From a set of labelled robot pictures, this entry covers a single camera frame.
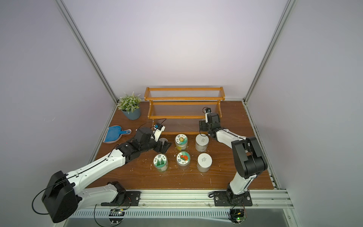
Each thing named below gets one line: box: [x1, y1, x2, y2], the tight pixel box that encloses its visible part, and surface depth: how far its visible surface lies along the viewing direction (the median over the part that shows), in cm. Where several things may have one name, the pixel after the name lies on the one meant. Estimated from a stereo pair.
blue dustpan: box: [102, 125, 132, 144], surface depth 100 cm
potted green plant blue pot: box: [117, 91, 142, 121], surface depth 100 cm
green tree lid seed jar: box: [153, 153, 169, 173], surface depth 80 cm
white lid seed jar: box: [195, 133, 210, 153], surface depth 87 cm
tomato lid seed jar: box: [176, 150, 191, 170], surface depth 81 cm
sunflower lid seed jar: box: [174, 133, 189, 151], surface depth 89 cm
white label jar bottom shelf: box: [196, 152, 213, 174], surface depth 79 cm
